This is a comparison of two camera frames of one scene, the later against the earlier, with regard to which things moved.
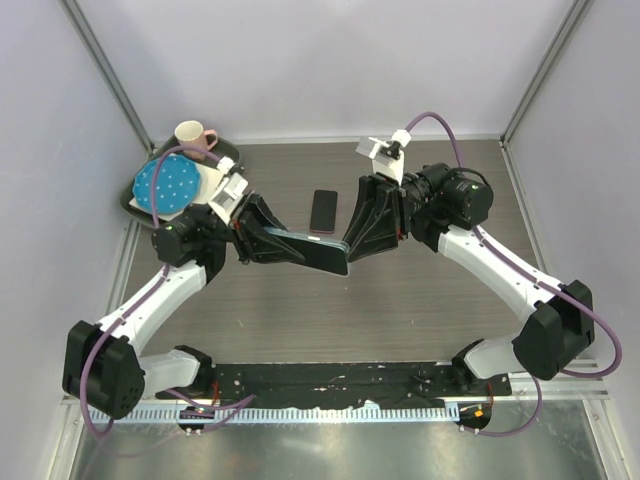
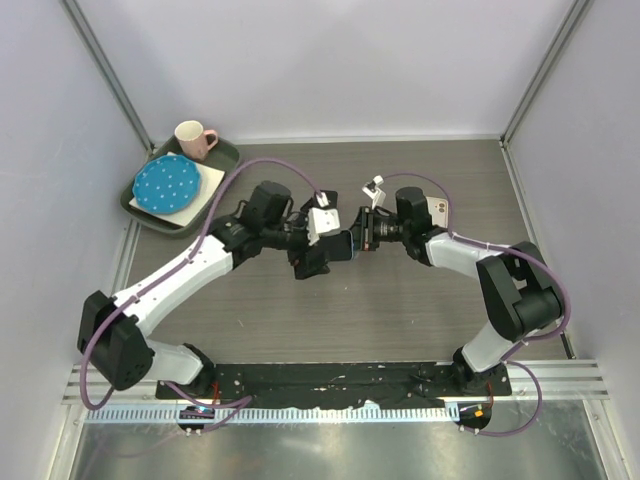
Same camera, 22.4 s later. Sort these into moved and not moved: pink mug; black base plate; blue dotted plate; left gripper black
Moved: left gripper black
Not moved: blue dotted plate; black base plate; pink mug
